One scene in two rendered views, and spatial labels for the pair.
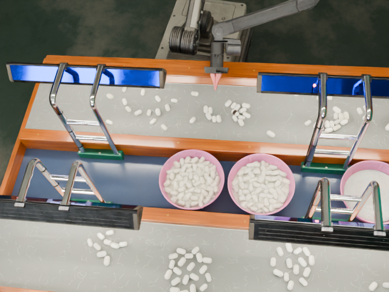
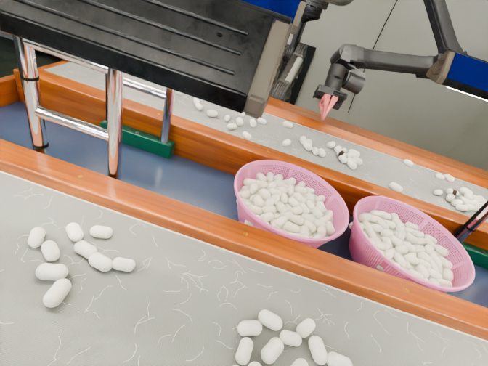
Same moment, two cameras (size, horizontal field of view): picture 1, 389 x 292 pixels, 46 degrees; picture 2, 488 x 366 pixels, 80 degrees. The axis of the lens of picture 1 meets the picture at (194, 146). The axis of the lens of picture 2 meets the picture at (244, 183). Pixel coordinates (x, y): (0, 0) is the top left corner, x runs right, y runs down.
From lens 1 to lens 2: 1.36 m
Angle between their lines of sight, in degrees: 27
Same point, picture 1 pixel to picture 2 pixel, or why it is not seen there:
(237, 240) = (393, 329)
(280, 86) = (478, 78)
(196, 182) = (295, 207)
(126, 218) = (239, 32)
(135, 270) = (130, 345)
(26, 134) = not seen: hidden behind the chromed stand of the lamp
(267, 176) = (411, 234)
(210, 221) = (335, 269)
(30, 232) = not seen: outside the picture
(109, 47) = not seen: hidden behind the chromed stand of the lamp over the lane
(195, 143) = (294, 160)
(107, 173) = (137, 164)
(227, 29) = (356, 53)
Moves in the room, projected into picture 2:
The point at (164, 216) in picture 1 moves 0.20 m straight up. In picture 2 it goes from (237, 234) to (274, 136)
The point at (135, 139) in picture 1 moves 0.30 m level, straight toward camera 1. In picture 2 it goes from (204, 128) to (230, 204)
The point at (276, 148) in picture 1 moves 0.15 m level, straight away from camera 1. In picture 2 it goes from (414, 202) to (405, 175)
